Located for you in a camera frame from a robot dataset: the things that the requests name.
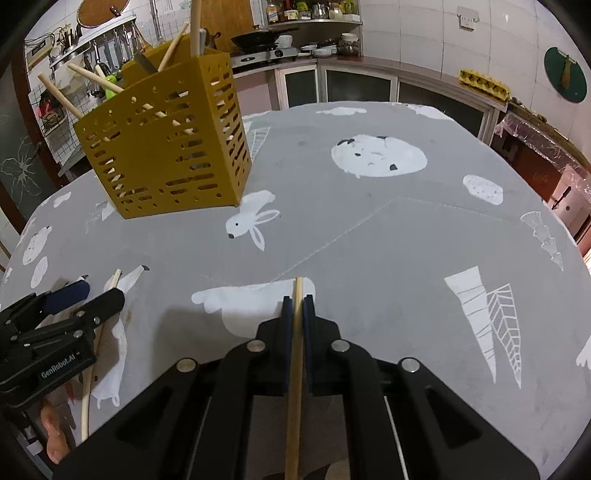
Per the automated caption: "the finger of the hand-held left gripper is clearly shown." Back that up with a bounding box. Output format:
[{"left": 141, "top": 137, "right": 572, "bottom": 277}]
[
  {"left": 14, "top": 288, "right": 126, "bottom": 348},
  {"left": 0, "top": 281, "right": 92, "bottom": 340}
]

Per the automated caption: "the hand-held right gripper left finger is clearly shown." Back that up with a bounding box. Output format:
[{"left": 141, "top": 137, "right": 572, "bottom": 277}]
[{"left": 54, "top": 296, "right": 294, "bottom": 480}]

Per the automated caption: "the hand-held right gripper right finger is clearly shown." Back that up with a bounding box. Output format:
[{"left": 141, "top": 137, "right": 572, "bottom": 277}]
[{"left": 302, "top": 296, "right": 542, "bottom": 480}]

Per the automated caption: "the wooden chopstick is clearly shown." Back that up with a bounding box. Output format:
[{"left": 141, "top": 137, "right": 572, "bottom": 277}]
[
  {"left": 191, "top": 0, "right": 204, "bottom": 57},
  {"left": 68, "top": 64, "right": 124, "bottom": 92},
  {"left": 158, "top": 22, "right": 191, "bottom": 73},
  {"left": 80, "top": 268, "right": 123, "bottom": 442},
  {"left": 38, "top": 74, "right": 85, "bottom": 118},
  {"left": 284, "top": 276, "right": 304, "bottom": 480}
]

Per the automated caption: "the yellow perforated utensil holder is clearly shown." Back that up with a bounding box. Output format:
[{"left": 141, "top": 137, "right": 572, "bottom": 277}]
[{"left": 73, "top": 44, "right": 254, "bottom": 220}]

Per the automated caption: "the green handled knife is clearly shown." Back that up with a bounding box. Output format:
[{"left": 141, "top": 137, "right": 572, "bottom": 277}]
[{"left": 102, "top": 74, "right": 125, "bottom": 99}]

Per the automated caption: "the person's left hand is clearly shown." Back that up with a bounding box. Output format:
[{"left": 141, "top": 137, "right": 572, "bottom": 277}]
[{"left": 39, "top": 401, "right": 75, "bottom": 465}]

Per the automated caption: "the grey printed tablecloth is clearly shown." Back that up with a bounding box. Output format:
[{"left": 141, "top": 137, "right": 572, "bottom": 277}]
[{"left": 0, "top": 100, "right": 591, "bottom": 480}]

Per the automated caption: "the etched glass door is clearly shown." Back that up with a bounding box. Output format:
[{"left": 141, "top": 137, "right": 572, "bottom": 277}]
[{"left": 0, "top": 69, "right": 57, "bottom": 219}]

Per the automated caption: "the dark grey utensil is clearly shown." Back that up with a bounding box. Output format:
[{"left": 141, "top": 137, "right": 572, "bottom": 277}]
[{"left": 134, "top": 52, "right": 160, "bottom": 75}]

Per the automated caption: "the kitchen counter cabinet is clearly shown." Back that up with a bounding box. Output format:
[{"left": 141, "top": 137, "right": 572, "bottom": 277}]
[{"left": 230, "top": 56, "right": 509, "bottom": 140}]

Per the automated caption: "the tabletop gas stove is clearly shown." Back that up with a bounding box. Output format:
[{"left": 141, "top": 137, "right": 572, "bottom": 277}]
[{"left": 230, "top": 45, "right": 312, "bottom": 71}]

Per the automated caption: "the round wooden board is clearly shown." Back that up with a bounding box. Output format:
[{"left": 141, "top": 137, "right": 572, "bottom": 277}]
[{"left": 76, "top": 0, "right": 131, "bottom": 30}]

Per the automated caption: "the black wok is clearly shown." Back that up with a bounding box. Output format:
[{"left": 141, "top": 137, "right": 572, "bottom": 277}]
[{"left": 230, "top": 28, "right": 302, "bottom": 52}]

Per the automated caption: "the plastic covered furniture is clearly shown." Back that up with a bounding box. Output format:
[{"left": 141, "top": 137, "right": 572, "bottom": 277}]
[{"left": 493, "top": 103, "right": 591, "bottom": 205}]

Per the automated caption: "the yellow egg tray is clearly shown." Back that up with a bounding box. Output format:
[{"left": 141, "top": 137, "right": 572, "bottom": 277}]
[{"left": 458, "top": 69, "right": 512, "bottom": 101}]

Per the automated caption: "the rectangular wooden cutting board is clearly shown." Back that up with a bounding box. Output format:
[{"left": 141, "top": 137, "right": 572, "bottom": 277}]
[{"left": 211, "top": 0, "right": 254, "bottom": 36}]

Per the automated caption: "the metal shelf with jars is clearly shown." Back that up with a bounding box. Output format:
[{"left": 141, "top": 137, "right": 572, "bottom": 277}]
[{"left": 264, "top": 0, "right": 363, "bottom": 25}]

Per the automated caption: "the white wire wall grid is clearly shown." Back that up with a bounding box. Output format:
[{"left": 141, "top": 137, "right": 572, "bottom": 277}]
[{"left": 28, "top": 60, "right": 93, "bottom": 154}]

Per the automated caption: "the white wall socket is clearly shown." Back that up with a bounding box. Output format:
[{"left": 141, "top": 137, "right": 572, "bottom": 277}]
[{"left": 457, "top": 6, "right": 480, "bottom": 31}]

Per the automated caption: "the green round wall decoration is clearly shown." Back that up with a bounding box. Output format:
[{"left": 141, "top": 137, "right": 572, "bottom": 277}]
[{"left": 543, "top": 45, "right": 588, "bottom": 103}]

